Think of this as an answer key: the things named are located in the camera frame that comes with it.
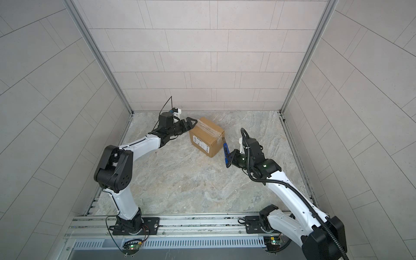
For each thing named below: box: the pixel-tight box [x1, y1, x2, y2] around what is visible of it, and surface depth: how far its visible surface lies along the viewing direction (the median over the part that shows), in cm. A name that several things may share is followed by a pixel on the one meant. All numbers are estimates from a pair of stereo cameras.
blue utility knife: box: [222, 137, 230, 166], surface depth 80 cm
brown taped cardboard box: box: [189, 117, 225, 158], surface depth 89 cm
